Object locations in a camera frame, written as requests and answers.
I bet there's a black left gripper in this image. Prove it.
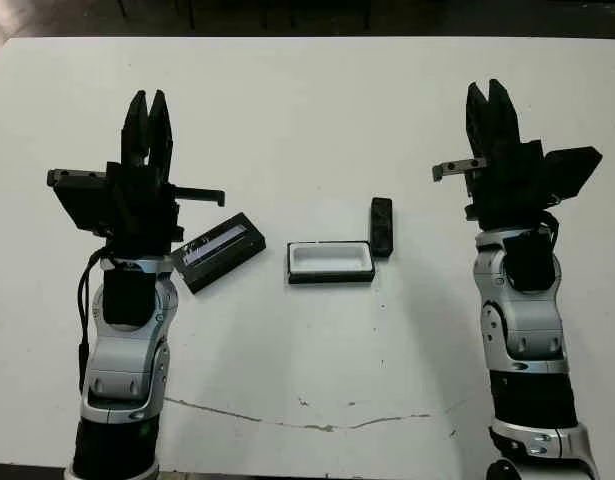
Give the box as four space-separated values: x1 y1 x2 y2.
46 89 226 257

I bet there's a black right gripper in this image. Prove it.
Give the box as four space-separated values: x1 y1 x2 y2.
431 78 558 232

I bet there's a black box lid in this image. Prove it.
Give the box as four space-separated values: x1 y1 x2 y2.
170 212 267 297

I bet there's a small black camera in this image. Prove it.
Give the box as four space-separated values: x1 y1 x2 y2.
370 197 394 259

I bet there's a black box base white insert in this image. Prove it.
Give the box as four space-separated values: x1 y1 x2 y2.
286 241 377 286

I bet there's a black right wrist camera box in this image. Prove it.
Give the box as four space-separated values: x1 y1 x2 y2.
543 146 603 202

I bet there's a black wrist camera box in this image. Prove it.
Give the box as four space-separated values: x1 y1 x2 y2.
543 146 603 202
54 182 113 236

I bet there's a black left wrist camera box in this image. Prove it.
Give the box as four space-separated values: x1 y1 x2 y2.
54 182 113 236

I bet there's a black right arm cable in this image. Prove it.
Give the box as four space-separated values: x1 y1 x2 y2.
534 209 561 246

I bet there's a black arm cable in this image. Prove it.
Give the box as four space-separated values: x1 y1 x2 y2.
76 244 111 396
534 209 561 246

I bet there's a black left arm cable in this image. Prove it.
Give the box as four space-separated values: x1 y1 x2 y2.
76 244 111 396

